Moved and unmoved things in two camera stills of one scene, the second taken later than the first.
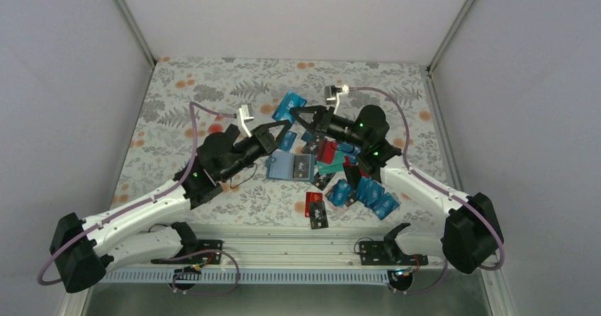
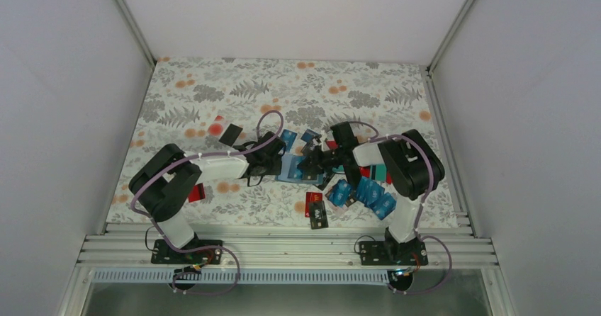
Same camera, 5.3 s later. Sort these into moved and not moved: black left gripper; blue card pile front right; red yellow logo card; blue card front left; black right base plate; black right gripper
Moved: black right gripper; black left gripper
Not moved: black right base plate; red yellow logo card; blue card pile front right; blue card front left
